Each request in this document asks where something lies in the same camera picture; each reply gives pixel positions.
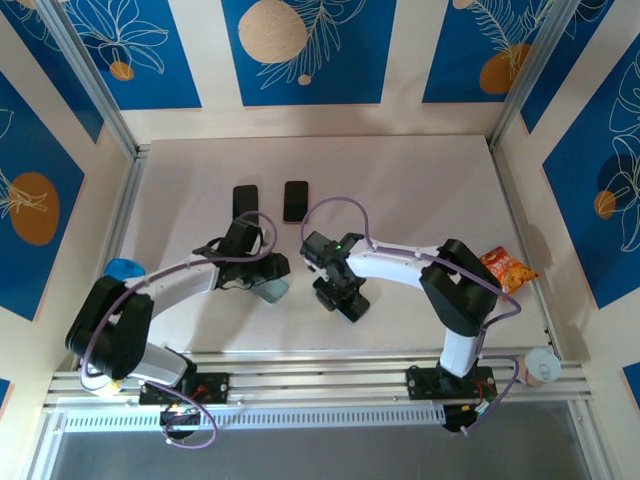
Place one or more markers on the orange snack bag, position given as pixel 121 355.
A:
pixel 515 272

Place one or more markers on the paper cup with white lid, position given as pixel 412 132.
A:
pixel 542 367

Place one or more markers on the black phone case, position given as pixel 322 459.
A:
pixel 234 202

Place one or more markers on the aluminium side rail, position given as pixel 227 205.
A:
pixel 506 195
pixel 127 200

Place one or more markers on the grey-blue phone case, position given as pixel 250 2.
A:
pixel 274 296

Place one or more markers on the black base plate left arm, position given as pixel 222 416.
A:
pixel 215 387

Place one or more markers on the black base plate right arm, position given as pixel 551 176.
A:
pixel 420 385

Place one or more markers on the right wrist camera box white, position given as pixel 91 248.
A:
pixel 325 272

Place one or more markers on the black electronics board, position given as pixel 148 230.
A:
pixel 180 422
pixel 457 420

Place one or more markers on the aluminium rail frame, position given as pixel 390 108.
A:
pixel 320 370

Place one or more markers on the black smartphone teal edge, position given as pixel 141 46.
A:
pixel 356 309

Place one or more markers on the yellow drink can silver lid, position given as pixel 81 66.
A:
pixel 112 389

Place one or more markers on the aluminium corner post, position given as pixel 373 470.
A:
pixel 91 75
pixel 530 75

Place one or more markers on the black smartphone purple edge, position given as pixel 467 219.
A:
pixel 246 200

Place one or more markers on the blue round object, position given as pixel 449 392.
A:
pixel 122 267

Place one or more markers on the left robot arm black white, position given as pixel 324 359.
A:
pixel 110 330

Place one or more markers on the pink phone case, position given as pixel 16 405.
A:
pixel 295 223

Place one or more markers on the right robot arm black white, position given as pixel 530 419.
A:
pixel 460 290

